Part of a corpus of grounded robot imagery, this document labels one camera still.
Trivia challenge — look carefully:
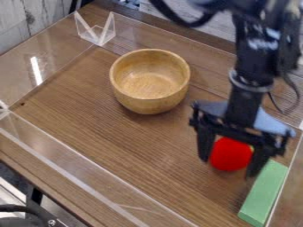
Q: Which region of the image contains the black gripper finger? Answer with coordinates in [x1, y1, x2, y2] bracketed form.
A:
[198, 125, 215, 162]
[246, 145, 277, 178]

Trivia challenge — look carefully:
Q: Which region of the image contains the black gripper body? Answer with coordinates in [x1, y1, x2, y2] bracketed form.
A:
[190, 100, 297, 155]

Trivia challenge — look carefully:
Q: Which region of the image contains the green foam block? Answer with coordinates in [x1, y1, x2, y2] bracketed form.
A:
[238, 160, 287, 227]

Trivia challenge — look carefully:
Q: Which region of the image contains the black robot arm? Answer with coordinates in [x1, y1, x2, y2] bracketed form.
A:
[190, 0, 303, 176]

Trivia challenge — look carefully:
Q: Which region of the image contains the wooden brown bowl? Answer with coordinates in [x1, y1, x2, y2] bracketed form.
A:
[110, 49, 191, 114]

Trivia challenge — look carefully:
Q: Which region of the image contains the red plush strawberry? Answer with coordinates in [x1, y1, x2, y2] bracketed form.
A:
[210, 137, 254, 172]

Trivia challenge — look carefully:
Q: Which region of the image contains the clear acrylic enclosure wall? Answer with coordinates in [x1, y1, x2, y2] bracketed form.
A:
[0, 101, 198, 227]

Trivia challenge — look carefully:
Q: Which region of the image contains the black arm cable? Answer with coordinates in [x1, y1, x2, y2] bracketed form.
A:
[148, 0, 223, 29]

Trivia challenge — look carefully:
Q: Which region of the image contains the black metal table frame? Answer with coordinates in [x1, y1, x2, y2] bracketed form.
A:
[0, 183, 70, 227]

